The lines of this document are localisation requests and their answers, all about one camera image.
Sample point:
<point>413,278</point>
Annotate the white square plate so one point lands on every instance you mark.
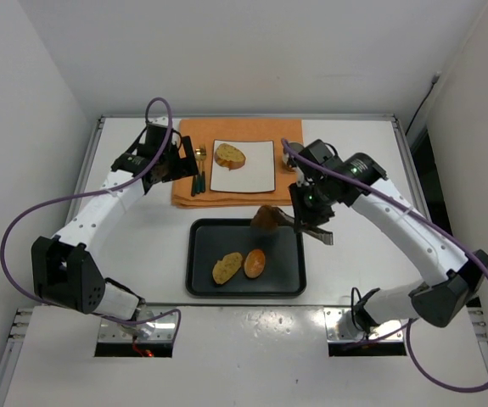
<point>257,175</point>

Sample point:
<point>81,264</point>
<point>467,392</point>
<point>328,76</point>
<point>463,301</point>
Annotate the dark chocolate croissant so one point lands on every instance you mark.
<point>267,219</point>

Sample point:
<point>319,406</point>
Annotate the black serving tray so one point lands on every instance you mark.
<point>210,240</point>

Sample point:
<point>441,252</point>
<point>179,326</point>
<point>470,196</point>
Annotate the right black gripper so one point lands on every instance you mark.
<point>308,223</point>

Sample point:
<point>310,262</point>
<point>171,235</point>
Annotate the toasted bread slice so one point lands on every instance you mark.
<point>227,267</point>
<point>230,157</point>

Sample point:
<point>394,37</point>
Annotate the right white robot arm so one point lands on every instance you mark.
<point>449,277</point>

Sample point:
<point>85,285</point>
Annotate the small metal cup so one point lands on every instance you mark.
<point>288,162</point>

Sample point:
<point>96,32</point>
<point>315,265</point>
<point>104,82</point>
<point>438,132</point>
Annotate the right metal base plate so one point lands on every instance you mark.
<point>339,329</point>

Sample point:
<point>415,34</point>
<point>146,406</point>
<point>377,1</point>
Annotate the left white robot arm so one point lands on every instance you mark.
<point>65,271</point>

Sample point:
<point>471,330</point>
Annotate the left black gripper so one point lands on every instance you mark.
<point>186,157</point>

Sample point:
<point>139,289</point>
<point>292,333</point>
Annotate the orange cloth placemat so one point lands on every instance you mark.
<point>207,130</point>

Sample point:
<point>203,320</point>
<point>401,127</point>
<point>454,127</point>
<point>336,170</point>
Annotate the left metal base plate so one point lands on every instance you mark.
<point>161,326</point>

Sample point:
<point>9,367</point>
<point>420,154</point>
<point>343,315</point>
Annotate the gold fork green handle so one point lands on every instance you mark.
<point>202,168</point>

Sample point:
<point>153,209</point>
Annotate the metal base plate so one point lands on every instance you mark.
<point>339,329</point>
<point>161,326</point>

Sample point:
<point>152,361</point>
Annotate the round glazed bun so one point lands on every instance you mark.
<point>254,263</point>

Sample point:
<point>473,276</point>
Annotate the gold knife green handle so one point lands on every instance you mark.
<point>196,178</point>

